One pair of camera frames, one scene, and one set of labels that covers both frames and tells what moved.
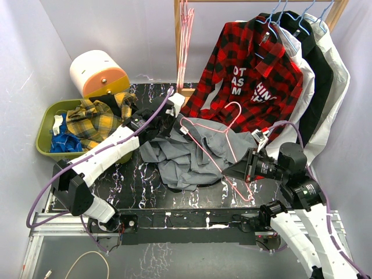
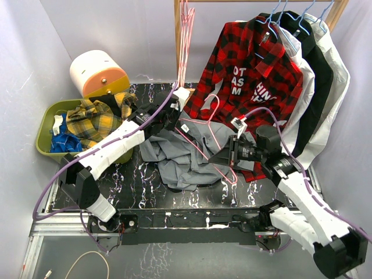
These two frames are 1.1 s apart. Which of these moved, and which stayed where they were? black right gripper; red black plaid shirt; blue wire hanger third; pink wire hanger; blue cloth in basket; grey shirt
Moved: pink wire hanger; black right gripper
Stayed: blue cloth in basket; blue wire hanger third; red black plaid shirt; grey shirt
